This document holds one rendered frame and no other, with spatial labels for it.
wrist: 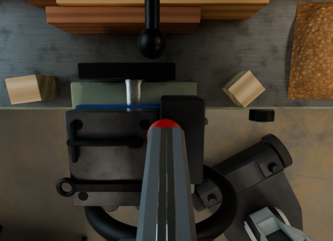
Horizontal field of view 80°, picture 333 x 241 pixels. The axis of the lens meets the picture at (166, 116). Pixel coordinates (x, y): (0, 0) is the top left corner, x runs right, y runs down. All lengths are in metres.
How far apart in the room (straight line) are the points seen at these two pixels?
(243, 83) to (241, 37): 0.07
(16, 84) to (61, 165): 1.18
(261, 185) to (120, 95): 1.12
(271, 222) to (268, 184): 0.22
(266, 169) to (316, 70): 0.91
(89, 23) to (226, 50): 0.17
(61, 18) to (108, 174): 0.17
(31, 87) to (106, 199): 0.16
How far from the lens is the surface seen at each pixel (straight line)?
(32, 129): 1.46
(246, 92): 0.27
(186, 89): 0.22
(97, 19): 0.25
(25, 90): 0.29
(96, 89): 0.23
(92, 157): 0.21
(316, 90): 0.33
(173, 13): 0.24
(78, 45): 0.31
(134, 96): 0.22
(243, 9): 0.27
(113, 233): 0.33
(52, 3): 0.31
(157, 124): 0.16
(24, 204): 1.70
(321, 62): 0.32
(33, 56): 0.33
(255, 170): 1.19
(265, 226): 1.15
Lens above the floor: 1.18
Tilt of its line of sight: 80 degrees down
